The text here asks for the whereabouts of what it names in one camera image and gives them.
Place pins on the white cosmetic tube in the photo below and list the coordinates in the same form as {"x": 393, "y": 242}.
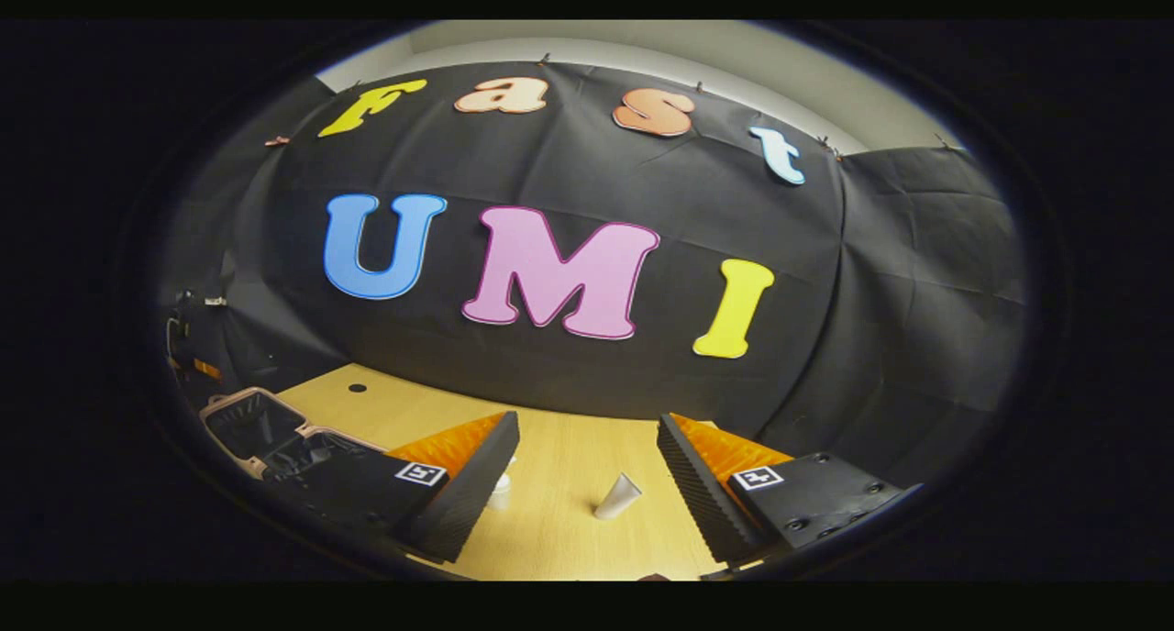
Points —
{"x": 616, "y": 497}

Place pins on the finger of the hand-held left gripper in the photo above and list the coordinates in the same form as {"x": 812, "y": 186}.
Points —
{"x": 207, "y": 370}

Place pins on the white pump bottle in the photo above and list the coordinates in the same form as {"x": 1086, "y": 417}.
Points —
{"x": 500, "y": 498}

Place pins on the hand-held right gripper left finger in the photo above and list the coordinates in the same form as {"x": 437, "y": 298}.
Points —
{"x": 472, "y": 484}

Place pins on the black backdrop cloth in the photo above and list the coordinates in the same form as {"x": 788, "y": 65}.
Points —
{"x": 871, "y": 292}

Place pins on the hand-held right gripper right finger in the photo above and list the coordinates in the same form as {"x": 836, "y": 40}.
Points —
{"x": 697, "y": 484}

